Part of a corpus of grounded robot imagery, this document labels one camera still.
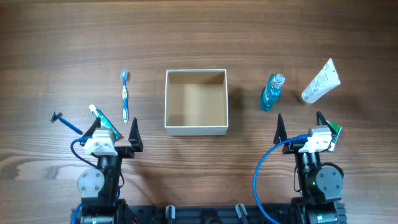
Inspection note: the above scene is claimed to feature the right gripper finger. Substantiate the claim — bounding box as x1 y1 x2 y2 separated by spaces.
316 111 329 126
273 113 288 145

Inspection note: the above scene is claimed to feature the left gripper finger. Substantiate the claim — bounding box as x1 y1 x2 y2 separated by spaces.
83 117 101 137
128 117 143 148

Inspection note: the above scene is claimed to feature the teal toothpaste tube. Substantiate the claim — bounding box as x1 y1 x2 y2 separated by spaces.
89 104 122 141

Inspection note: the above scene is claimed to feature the green soap box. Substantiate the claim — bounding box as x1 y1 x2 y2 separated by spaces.
327 120 343 152

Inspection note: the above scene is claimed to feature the white hair conditioner tube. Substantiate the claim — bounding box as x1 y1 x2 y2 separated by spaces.
301 58 341 104

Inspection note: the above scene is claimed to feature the blue disposable razor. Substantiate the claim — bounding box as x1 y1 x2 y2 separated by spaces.
50 110 83 134

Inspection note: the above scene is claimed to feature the blue mouthwash bottle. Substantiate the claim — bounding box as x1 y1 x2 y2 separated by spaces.
260 73 285 111

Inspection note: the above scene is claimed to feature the blue white toothbrush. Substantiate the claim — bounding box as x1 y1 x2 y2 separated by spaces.
121 70 129 123

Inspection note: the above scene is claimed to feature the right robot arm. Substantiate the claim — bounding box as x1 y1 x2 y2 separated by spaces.
264 112 348 224

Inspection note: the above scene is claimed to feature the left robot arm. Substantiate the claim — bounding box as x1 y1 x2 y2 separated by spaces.
70 118 143 224

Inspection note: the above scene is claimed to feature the white cardboard box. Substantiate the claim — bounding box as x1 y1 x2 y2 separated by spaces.
164 69 229 136

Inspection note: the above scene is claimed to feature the right blue cable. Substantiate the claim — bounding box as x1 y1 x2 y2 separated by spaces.
252 133 312 224

